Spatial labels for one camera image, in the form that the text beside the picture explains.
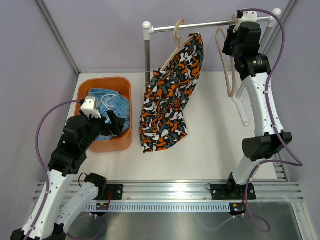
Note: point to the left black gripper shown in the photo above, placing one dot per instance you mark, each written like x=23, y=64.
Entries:
x=116, y=127

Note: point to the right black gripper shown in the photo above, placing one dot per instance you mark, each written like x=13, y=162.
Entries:
x=230, y=35

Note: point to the light blue shorts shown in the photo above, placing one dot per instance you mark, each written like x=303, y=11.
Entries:
x=110, y=100

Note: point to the camouflage orange black shorts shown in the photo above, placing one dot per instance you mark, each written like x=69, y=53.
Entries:
x=153, y=141

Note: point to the beige hanger of camouflage shorts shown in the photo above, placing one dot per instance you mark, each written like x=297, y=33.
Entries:
x=179, y=45

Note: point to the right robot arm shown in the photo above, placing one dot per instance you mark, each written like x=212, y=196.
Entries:
x=269, y=132

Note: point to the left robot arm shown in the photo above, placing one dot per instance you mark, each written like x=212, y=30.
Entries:
x=48, y=220

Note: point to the orange plastic basket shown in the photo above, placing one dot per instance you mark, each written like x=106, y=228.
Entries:
x=111, y=143

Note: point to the white metal clothes rack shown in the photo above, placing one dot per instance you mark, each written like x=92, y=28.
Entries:
x=167, y=96

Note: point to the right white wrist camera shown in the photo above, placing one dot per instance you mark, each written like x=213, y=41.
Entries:
x=241, y=17

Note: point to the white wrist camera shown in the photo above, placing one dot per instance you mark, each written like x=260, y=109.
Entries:
x=90, y=107
x=241, y=17

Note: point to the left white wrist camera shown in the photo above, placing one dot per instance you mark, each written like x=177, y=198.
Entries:
x=90, y=107

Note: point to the white slotted cable duct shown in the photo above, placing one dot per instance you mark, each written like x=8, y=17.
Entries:
x=159, y=207

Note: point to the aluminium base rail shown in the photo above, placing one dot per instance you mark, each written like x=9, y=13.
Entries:
x=198, y=191

